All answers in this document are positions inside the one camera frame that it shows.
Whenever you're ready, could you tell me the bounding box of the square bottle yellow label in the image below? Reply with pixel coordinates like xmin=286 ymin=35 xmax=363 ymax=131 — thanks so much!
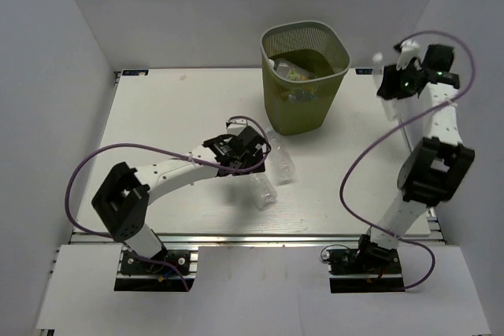
xmin=268 ymin=58 xmax=317 ymax=81

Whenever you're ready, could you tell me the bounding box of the olive green mesh bin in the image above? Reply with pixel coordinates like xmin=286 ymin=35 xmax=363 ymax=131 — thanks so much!
xmin=260 ymin=20 xmax=350 ymax=135

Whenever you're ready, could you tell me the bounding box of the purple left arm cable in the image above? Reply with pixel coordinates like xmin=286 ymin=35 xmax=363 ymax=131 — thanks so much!
xmin=64 ymin=115 xmax=272 ymax=292

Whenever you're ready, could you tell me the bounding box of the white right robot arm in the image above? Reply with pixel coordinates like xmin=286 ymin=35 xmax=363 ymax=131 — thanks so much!
xmin=355 ymin=40 xmax=475 ymax=272

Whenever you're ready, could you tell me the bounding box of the clear bottle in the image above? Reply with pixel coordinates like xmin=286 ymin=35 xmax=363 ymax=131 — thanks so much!
xmin=266 ymin=127 xmax=295 ymax=184
xmin=372 ymin=53 xmax=405 ymax=121
xmin=249 ymin=172 xmax=277 ymax=210

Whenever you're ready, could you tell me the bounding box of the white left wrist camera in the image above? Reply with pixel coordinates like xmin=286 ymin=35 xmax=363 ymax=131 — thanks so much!
xmin=226 ymin=117 xmax=250 ymax=136

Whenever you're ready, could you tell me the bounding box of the right blue table sticker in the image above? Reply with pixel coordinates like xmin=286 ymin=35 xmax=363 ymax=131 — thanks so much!
xmin=355 ymin=68 xmax=373 ymax=76

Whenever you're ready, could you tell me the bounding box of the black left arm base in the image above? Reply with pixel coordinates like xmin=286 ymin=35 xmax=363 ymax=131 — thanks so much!
xmin=114 ymin=246 xmax=198 ymax=293

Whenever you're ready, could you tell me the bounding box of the left blue table sticker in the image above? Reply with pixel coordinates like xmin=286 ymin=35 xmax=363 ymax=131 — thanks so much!
xmin=121 ymin=69 xmax=149 ymax=76

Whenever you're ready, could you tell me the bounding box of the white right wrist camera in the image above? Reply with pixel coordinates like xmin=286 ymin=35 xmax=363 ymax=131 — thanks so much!
xmin=393 ymin=39 xmax=421 ymax=71

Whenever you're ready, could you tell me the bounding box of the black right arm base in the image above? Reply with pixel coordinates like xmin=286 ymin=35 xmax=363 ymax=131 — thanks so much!
xmin=320 ymin=244 xmax=405 ymax=294

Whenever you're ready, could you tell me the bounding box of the aluminium table front rail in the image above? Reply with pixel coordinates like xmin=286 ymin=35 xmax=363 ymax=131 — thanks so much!
xmin=69 ymin=231 xmax=446 ymax=245

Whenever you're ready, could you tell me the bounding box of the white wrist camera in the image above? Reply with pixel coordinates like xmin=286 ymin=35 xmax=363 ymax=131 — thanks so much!
xmin=226 ymin=117 xmax=250 ymax=136
xmin=393 ymin=39 xmax=421 ymax=71

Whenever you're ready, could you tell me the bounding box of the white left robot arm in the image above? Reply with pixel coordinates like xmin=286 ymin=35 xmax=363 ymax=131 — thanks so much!
xmin=91 ymin=126 xmax=271 ymax=272

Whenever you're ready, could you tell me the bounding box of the blue table sticker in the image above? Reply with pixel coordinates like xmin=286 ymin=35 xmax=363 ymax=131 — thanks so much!
xmin=355 ymin=68 xmax=373 ymax=76
xmin=121 ymin=69 xmax=149 ymax=76

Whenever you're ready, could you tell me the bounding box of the blue label water bottle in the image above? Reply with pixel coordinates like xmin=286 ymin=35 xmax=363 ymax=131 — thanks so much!
xmin=287 ymin=88 xmax=319 ymax=104

